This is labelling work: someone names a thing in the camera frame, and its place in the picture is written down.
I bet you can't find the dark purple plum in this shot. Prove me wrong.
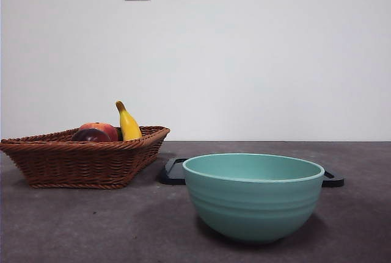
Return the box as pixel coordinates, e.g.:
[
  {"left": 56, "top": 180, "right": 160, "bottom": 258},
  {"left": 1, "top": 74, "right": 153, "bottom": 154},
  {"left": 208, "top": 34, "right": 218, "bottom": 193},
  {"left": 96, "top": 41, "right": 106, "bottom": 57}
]
[{"left": 71, "top": 129, "right": 111, "bottom": 143}]

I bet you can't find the teal ribbed bowl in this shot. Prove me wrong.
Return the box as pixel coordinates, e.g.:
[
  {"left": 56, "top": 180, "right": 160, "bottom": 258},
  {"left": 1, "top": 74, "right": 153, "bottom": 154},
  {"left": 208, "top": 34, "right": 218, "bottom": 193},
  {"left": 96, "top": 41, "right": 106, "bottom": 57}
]
[{"left": 182, "top": 153, "right": 325, "bottom": 243}]

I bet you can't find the black rectangular tray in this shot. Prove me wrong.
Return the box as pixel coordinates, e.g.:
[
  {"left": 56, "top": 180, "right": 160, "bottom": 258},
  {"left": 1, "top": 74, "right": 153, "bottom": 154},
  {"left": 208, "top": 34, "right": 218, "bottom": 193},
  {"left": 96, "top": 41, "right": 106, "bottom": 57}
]
[{"left": 158, "top": 157, "right": 345, "bottom": 188}]

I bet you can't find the yellow banana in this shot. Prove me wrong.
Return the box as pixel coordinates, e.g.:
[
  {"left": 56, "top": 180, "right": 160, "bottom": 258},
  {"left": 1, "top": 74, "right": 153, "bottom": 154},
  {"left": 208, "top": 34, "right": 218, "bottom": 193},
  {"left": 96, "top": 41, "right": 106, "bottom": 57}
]
[{"left": 115, "top": 101, "right": 143, "bottom": 142}]

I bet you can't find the red and yellow apple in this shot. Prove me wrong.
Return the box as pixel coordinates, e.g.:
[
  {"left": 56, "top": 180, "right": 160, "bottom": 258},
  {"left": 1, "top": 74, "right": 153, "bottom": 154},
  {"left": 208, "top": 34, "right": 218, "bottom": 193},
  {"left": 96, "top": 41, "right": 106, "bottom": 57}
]
[{"left": 78, "top": 122, "right": 119, "bottom": 142}]

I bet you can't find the brown wicker basket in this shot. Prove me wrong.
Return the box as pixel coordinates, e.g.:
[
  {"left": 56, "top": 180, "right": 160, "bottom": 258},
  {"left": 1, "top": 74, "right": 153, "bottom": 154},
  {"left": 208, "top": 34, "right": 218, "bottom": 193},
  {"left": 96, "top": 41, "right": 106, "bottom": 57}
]
[{"left": 0, "top": 126, "right": 171, "bottom": 190}]

